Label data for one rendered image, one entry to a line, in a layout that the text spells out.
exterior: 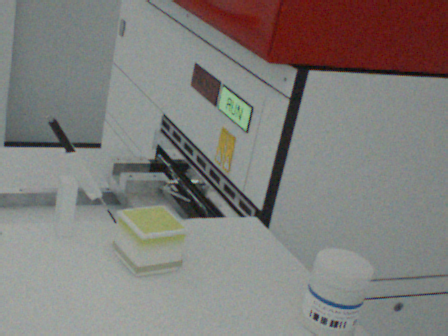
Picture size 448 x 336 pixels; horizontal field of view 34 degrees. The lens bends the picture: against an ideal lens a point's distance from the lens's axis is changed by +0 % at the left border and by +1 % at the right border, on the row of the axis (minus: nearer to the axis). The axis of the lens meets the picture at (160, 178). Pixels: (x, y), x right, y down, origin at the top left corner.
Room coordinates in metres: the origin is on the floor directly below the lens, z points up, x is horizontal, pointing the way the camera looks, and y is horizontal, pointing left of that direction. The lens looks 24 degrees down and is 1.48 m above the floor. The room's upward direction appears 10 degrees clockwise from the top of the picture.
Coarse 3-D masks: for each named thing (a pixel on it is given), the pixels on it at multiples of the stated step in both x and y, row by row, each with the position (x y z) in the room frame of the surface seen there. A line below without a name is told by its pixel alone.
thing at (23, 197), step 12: (0, 192) 1.24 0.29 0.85; (12, 192) 1.25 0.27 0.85; (24, 192) 1.26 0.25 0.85; (36, 192) 1.27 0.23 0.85; (48, 192) 1.28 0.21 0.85; (84, 192) 1.31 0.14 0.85; (108, 192) 1.33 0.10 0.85; (0, 204) 1.24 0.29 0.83; (12, 204) 1.25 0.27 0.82; (24, 204) 1.26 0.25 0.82; (36, 204) 1.27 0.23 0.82; (48, 204) 1.28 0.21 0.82; (84, 204) 1.31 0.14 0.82; (96, 204) 1.32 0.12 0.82; (108, 204) 1.34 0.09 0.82; (120, 204) 1.35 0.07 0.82
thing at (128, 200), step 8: (104, 176) 1.38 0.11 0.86; (112, 176) 1.35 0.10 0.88; (120, 176) 1.35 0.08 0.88; (112, 184) 1.34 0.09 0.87; (120, 192) 1.29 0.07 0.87; (120, 200) 1.29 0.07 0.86; (128, 200) 1.25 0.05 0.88; (136, 200) 1.25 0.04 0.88; (144, 200) 1.26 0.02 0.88; (152, 200) 1.27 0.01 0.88; (160, 200) 1.27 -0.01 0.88; (128, 208) 1.25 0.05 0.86; (168, 208) 1.25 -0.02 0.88; (176, 216) 1.22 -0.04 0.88
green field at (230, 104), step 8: (224, 88) 1.28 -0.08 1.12; (224, 96) 1.27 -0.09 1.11; (232, 96) 1.25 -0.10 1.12; (224, 104) 1.27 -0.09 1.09; (232, 104) 1.24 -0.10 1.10; (240, 104) 1.22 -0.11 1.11; (232, 112) 1.24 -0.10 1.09; (240, 112) 1.21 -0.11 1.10; (248, 112) 1.19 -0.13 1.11; (240, 120) 1.21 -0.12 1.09
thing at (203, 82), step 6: (198, 72) 1.38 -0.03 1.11; (192, 78) 1.40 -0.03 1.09; (198, 78) 1.38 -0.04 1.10; (204, 78) 1.36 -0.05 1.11; (210, 78) 1.33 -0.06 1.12; (192, 84) 1.40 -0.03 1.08; (198, 84) 1.37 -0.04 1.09; (204, 84) 1.35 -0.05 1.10; (210, 84) 1.33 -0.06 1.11; (216, 84) 1.31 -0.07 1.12; (204, 90) 1.35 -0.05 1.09; (210, 90) 1.33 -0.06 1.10; (216, 90) 1.31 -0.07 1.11; (210, 96) 1.32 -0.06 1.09
